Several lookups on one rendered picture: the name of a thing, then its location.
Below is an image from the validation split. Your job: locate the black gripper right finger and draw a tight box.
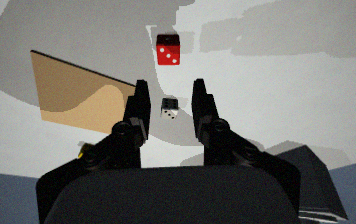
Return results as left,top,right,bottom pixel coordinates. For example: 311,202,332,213
191,78,301,217

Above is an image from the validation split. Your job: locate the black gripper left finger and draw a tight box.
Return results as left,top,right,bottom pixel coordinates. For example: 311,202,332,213
36,80,151,224

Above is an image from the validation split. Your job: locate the tan mat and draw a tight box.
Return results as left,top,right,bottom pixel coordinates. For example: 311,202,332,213
30,50,136,134

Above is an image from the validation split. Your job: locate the white die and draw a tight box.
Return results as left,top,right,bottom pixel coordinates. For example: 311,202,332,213
161,98,178,120

